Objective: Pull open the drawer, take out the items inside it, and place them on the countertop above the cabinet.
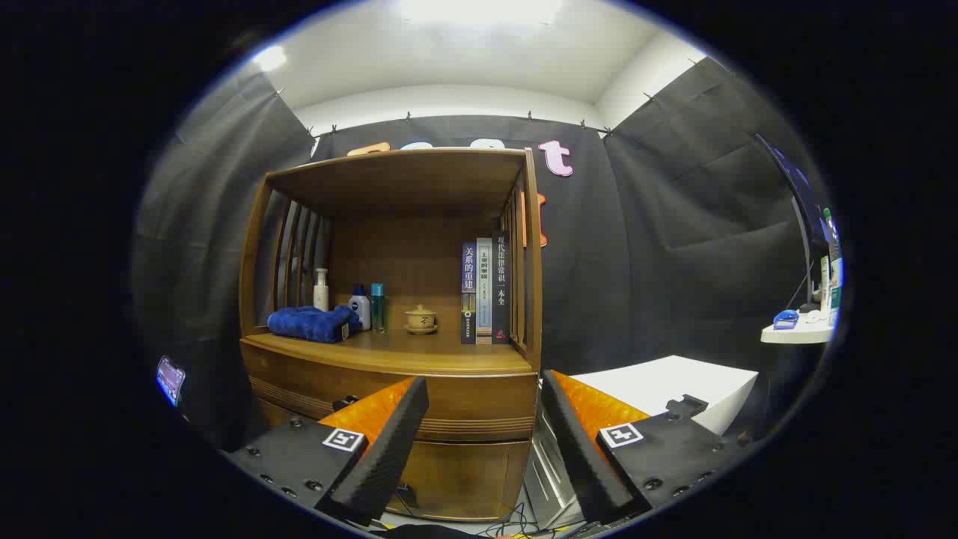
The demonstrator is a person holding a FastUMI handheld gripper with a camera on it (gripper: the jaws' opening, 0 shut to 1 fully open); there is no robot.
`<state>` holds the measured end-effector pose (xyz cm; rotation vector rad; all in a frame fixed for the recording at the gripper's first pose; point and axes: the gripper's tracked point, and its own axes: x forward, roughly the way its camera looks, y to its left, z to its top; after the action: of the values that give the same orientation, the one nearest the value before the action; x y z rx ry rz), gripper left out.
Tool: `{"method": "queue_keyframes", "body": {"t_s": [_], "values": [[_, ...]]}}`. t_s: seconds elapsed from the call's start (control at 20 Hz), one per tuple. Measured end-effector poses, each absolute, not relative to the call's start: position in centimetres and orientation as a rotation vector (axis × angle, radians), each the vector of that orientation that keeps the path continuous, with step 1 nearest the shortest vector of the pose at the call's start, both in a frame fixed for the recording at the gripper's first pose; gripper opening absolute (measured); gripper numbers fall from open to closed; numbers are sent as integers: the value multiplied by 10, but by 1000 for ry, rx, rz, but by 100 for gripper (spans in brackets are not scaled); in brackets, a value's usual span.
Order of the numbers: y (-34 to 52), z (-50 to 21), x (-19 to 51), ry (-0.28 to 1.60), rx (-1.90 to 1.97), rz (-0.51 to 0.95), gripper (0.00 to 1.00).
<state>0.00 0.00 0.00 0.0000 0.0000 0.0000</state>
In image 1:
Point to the black spine book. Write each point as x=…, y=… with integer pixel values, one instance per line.
x=501, y=288

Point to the teal bottle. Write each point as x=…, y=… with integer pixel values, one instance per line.
x=378, y=311

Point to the wooden drawer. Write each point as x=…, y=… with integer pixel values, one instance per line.
x=479, y=400

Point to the phone with lit screen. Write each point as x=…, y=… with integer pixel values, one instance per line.
x=171, y=379

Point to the wooden cabinet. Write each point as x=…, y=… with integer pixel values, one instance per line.
x=419, y=262

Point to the small blue object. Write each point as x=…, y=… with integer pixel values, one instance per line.
x=786, y=320

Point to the wooden countertop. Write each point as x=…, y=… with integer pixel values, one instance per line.
x=419, y=352

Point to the white pump bottle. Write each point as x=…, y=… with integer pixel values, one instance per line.
x=321, y=296

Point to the white lotion bottle blue cap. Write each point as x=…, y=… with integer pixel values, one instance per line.
x=360, y=311

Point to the beige lidded tea cup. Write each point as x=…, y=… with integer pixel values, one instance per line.
x=420, y=320

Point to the white side desk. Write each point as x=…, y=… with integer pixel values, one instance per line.
x=793, y=333

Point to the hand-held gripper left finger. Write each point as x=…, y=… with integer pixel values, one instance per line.
x=389, y=457

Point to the blue towel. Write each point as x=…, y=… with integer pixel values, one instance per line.
x=310, y=323

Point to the black monitor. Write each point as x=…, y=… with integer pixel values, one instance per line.
x=804, y=202

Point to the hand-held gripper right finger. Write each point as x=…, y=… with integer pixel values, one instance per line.
x=580, y=457

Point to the white spine book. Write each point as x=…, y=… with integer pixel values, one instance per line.
x=484, y=292

